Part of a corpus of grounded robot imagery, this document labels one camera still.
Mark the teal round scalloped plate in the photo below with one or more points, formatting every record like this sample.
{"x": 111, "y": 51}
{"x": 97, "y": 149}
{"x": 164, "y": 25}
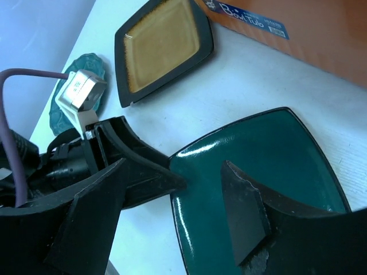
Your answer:
{"x": 58, "y": 122}

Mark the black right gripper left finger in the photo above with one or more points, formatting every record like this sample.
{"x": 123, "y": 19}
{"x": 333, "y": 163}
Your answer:
{"x": 68, "y": 232}

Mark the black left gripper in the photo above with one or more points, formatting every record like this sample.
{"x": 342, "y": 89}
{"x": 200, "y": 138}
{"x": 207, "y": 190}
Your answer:
{"x": 70, "y": 159}

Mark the amber square plate black rim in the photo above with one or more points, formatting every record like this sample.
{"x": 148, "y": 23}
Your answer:
{"x": 160, "y": 42}

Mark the orange plastic bin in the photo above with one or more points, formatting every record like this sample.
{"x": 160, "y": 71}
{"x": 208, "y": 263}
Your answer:
{"x": 330, "y": 35}

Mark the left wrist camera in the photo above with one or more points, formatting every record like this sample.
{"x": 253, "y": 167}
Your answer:
{"x": 78, "y": 96}

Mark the dark teal square plate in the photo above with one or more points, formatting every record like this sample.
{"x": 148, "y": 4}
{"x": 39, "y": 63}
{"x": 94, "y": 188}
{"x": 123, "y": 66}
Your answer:
{"x": 274, "y": 148}

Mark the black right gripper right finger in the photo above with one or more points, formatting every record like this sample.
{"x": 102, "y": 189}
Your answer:
{"x": 274, "y": 234}

